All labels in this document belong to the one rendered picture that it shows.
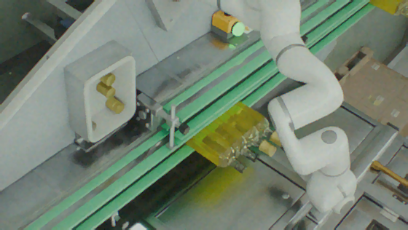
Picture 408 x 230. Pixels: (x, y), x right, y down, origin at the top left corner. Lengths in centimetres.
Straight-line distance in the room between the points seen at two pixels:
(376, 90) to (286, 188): 423
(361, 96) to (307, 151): 455
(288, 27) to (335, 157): 32
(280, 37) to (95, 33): 48
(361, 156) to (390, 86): 413
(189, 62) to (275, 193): 49
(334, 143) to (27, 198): 80
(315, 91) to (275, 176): 61
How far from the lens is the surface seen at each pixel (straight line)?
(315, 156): 127
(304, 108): 123
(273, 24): 128
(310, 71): 123
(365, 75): 608
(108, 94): 150
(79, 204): 149
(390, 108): 579
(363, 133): 208
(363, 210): 185
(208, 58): 174
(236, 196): 172
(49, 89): 143
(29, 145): 150
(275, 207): 172
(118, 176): 154
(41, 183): 152
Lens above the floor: 168
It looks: 25 degrees down
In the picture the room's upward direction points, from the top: 123 degrees clockwise
